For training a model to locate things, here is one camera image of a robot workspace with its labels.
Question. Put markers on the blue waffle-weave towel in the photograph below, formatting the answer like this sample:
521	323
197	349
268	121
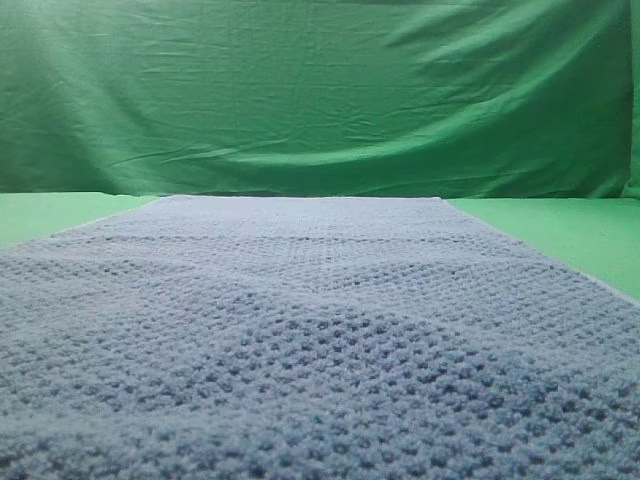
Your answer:
336	338

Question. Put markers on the green backdrop cloth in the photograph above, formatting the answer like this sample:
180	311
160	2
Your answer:
455	99

